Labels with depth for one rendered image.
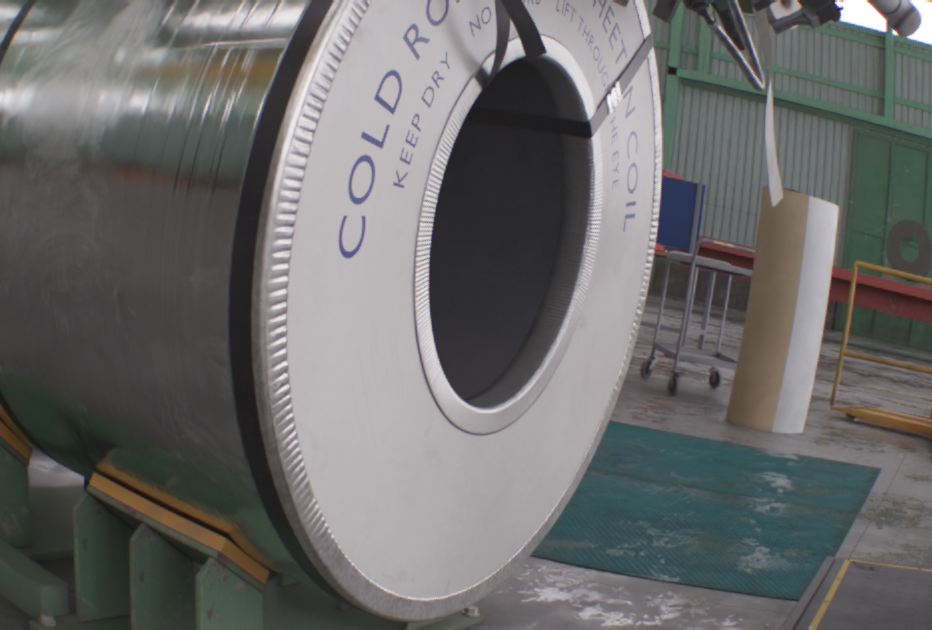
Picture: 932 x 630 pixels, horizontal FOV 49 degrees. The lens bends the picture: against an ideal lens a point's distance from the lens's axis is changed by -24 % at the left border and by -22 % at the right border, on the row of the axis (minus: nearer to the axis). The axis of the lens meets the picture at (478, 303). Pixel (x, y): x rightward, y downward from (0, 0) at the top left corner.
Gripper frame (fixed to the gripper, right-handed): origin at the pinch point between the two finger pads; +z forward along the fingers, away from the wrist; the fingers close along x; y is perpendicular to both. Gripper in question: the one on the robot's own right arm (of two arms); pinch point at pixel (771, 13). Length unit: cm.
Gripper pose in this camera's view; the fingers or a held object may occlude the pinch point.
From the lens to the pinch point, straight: 219.1
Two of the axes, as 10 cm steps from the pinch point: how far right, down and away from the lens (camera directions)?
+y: -3.8, -4.5, -8.1
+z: -8.6, 5.0, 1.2
